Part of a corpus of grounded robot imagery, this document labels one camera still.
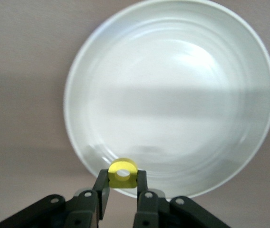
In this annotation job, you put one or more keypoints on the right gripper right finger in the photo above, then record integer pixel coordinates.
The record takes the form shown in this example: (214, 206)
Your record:
(149, 211)

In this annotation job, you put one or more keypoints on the beige brown plate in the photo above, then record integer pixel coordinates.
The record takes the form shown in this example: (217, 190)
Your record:
(168, 95)

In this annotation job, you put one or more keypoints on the brown table cover sheet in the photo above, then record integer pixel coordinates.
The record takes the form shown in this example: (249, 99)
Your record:
(18, 71)

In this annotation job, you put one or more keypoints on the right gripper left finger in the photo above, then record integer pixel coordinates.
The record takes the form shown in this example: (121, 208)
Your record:
(82, 209)

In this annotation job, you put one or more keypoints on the yellow letter d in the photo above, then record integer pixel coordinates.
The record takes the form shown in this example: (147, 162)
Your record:
(116, 183)

